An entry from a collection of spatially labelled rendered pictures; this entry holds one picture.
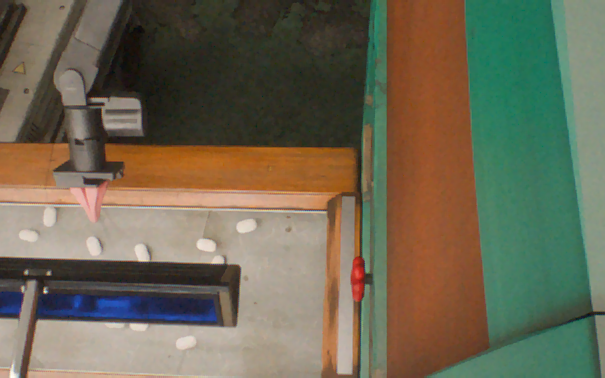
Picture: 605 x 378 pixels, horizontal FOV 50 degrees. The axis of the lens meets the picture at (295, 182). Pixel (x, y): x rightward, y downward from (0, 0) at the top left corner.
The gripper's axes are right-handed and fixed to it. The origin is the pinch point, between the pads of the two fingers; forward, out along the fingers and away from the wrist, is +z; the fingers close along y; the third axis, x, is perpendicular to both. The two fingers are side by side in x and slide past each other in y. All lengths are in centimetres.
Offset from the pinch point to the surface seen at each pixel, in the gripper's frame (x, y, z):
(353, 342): -14.7, 44.7, 12.8
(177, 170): 12.2, 11.6, -4.7
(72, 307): -30.9, 9.1, -1.0
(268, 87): 108, 17, -1
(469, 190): -79, 46, -36
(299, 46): 118, 26, -13
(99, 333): -4.8, 0.6, 20.1
